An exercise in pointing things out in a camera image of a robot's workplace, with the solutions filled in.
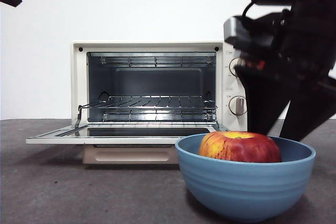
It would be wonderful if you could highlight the red yellow apple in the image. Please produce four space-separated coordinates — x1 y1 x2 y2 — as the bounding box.
198 131 282 164

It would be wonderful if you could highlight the blue ribbed bowl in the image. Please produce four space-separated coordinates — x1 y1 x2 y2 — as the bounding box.
175 132 317 222

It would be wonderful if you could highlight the oven door with brown handle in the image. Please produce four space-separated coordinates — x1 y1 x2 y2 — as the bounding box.
25 124 229 166

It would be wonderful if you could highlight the cream Toshiba toaster oven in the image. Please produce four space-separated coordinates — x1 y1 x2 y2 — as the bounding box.
71 40 249 133

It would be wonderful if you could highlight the small cream timer knob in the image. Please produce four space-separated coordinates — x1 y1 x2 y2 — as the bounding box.
227 95 248 116

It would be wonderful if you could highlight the large cream temperature knob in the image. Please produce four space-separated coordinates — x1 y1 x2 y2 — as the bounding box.
228 57 244 78

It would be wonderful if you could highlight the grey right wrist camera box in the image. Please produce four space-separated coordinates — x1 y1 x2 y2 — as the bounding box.
223 16 274 49

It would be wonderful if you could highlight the black camera cable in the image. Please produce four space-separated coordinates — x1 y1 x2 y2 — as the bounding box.
241 1 263 22

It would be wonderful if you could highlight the metal wire oven rack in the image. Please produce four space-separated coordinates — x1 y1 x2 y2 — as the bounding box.
78 95 218 111

